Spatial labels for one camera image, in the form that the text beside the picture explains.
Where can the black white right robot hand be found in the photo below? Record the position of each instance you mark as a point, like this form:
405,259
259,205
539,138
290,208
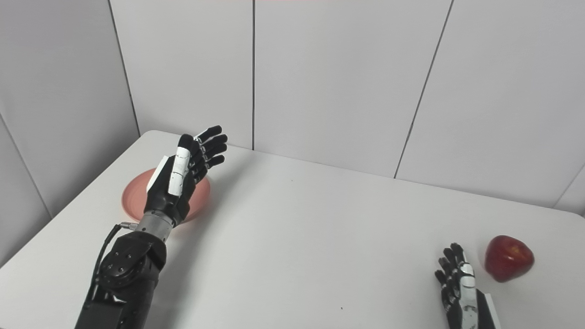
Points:
466,292

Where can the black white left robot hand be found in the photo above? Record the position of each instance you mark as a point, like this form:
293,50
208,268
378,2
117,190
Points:
176,183

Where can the pink round plate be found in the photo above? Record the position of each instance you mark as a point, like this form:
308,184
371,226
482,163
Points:
132,201

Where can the red apple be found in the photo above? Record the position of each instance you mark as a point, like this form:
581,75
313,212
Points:
508,258

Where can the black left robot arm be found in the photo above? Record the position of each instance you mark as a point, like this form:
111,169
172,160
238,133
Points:
125,278

